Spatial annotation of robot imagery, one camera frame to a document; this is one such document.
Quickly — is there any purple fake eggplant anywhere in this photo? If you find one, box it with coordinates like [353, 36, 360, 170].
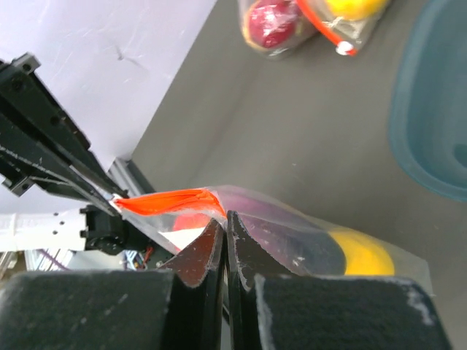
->
[222, 191, 346, 276]

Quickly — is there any far fake lemon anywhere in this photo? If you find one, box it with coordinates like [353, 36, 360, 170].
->
[325, 0, 387, 20]

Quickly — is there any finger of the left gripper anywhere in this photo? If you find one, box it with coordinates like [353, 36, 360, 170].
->
[1, 113, 123, 215]
[1, 52, 128, 198]

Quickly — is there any red fake tomato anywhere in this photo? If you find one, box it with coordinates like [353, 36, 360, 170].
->
[171, 213, 211, 232]

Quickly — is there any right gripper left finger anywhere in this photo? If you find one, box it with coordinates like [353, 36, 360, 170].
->
[1, 221, 225, 349]

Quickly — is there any yellow fake lemon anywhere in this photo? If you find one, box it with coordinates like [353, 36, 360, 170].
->
[329, 230, 395, 276]

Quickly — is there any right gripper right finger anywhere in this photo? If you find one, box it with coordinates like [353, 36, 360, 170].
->
[226, 211, 451, 349]

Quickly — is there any teal plastic bin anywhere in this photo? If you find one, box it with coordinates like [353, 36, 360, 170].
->
[388, 1, 466, 201]

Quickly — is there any fake red apple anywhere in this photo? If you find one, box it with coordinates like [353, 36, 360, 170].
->
[242, 1, 302, 50]

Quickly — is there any clear zip bag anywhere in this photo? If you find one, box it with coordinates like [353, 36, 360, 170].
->
[112, 186, 433, 295]
[237, 0, 390, 57]

